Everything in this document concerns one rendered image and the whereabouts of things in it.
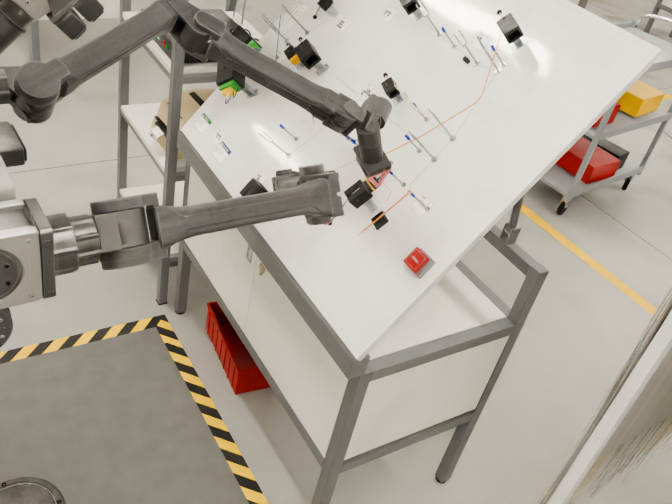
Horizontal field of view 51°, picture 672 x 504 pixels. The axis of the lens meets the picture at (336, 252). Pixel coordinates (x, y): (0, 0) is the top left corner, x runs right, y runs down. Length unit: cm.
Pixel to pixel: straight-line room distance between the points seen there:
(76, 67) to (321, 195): 57
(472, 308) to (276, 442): 93
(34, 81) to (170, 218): 46
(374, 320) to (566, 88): 74
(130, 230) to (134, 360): 184
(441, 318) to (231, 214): 108
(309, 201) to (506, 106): 82
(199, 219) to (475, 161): 91
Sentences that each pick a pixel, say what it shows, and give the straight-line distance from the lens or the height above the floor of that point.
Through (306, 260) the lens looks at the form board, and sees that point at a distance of 196.
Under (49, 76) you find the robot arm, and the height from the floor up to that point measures 148.
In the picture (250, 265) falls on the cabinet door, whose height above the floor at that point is 68.
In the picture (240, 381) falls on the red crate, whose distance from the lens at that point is 274.
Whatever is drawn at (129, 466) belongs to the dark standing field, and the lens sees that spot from 258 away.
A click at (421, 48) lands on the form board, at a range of 212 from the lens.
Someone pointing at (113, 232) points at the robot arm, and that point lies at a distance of 106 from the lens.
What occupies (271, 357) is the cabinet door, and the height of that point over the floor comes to 47.
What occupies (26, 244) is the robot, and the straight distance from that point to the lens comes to 100.
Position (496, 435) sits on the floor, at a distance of 297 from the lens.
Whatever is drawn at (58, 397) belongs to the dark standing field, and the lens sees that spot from 278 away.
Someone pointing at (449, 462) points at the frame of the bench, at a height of 13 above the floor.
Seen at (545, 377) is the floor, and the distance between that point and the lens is 332.
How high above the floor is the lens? 210
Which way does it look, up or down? 36 degrees down
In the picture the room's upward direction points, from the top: 14 degrees clockwise
